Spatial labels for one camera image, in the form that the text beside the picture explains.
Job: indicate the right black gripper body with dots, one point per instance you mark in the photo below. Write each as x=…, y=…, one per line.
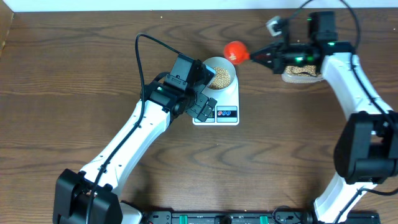
x=295, y=55

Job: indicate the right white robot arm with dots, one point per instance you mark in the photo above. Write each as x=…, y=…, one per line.
x=366, y=152

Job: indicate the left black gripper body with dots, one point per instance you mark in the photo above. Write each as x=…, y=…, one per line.
x=195, y=110

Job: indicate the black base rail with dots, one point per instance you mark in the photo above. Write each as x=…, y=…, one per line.
x=282, y=214

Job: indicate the red measuring scoop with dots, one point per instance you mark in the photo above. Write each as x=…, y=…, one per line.
x=236, y=52

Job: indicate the clear plastic container of soybeans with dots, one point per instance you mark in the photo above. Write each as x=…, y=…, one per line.
x=301, y=75

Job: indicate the grey round bowl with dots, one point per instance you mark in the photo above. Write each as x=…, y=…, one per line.
x=223, y=63

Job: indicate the white digital kitchen scale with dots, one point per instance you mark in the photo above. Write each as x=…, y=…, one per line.
x=226, y=111

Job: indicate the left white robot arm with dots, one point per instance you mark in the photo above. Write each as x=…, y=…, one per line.
x=92, y=194

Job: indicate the soybeans in bowl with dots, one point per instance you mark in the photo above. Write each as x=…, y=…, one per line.
x=222, y=79

